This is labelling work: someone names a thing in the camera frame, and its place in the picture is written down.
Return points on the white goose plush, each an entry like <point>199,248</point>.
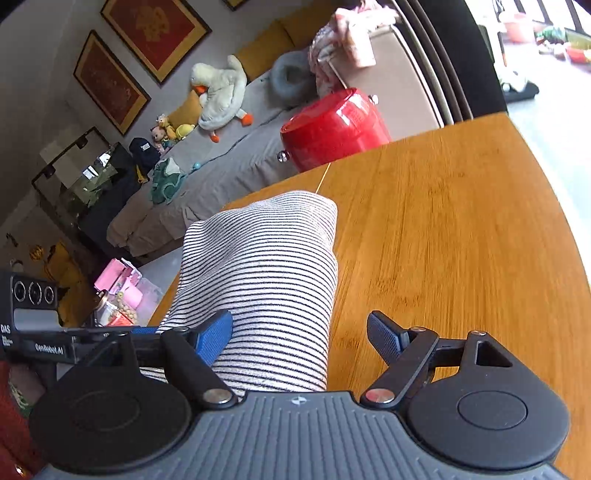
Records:
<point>221,97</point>

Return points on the pink and yellow doll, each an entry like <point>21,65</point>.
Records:
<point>162,131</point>

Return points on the pink toy box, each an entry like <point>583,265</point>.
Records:
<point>117,279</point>

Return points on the red round stool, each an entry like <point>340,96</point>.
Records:
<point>332,129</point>

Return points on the striped knit garment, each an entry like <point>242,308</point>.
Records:
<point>268,277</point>

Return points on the dark framed picture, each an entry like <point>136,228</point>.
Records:
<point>234,3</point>

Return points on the pink basin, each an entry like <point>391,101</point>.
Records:
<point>517,27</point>

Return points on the green toy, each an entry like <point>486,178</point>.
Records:
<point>551,34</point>

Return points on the yellow throw pillow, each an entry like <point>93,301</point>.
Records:
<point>187,110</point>

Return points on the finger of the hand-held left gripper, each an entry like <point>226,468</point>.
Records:
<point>145,330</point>

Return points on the green cloth on sofa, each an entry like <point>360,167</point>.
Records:
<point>167,182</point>

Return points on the glass fish tank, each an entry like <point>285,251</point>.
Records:
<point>83,175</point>

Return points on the yellow bag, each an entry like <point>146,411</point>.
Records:
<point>69,277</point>

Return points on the mustard sofa back cushion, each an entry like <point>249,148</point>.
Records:
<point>263,50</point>
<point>309,23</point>

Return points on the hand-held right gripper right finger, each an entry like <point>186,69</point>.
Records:
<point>385,337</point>

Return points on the small yellow plush toy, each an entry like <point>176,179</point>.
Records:
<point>184,131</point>

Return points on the large red framed picture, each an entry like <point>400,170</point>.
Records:
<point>157,32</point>

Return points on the red bowl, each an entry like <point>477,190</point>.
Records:
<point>579,53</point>

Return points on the grey neck pillow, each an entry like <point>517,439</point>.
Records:
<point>288,76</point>

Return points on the pink clothes pile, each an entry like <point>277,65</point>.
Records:
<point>351,41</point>

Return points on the grey covered sofa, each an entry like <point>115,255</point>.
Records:
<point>240,161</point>

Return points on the dark navy bag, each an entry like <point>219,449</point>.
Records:
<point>143,154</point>

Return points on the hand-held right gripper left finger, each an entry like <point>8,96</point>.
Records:
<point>214,337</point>

